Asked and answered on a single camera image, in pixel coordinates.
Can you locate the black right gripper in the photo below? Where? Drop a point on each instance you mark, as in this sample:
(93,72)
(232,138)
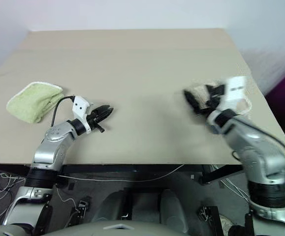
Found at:
(216,98)

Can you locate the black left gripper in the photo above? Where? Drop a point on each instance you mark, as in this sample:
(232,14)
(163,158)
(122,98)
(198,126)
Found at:
(95,120)

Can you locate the beige towel with white edging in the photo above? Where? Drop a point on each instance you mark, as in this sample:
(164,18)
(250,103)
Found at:
(201,92)

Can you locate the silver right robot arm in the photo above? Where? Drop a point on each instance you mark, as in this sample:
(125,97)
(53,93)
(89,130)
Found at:
(255,157)

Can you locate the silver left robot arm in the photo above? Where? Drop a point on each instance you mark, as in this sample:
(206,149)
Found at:
(51,147)

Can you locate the folded green towel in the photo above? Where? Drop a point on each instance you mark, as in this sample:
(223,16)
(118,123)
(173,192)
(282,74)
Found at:
(34,103)

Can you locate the grey robot body front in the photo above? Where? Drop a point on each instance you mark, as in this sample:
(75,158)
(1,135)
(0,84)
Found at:
(122,229)

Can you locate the white sneaker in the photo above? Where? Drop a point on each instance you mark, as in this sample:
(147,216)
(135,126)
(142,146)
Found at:
(227,223)

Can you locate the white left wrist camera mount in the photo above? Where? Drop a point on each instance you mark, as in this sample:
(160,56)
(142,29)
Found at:
(80,108)

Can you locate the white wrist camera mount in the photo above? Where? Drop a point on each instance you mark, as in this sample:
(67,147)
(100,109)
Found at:
(235,89)
(80,108)

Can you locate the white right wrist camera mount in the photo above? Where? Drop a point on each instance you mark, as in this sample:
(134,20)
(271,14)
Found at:
(235,89)

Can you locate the black table frame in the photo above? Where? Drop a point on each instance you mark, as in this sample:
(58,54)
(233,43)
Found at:
(132,169)

